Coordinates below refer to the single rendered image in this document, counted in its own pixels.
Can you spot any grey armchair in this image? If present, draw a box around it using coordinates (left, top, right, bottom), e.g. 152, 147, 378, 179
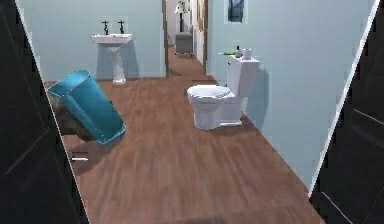
174, 31, 195, 56

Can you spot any brown room door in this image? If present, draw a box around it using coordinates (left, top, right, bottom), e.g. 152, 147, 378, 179
195, 0, 209, 76

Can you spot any white floor lamp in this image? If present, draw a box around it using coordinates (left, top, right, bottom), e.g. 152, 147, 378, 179
174, 0, 190, 34

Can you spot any blue waste bin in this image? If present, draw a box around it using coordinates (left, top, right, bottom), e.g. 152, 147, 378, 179
46, 69, 127, 147

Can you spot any white pedestal sink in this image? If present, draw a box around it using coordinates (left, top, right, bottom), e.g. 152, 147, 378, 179
91, 33, 133, 85

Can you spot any dark framed wall picture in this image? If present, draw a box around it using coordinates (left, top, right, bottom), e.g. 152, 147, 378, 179
227, 0, 245, 24

